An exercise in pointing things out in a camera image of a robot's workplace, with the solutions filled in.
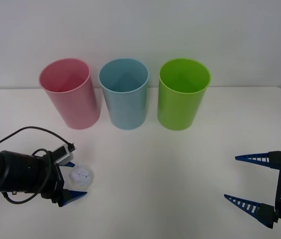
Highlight pale blue plastic waste bin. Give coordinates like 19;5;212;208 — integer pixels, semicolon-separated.
98;58;149;130

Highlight green plastic waste bin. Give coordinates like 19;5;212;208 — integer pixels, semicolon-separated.
156;57;212;131

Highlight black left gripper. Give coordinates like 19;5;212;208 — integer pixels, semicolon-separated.
40;157;88;208

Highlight clear cup with paper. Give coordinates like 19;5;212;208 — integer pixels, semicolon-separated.
69;162;95;188

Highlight pink plastic waste bin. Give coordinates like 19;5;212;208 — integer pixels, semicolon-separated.
38;57;101;130

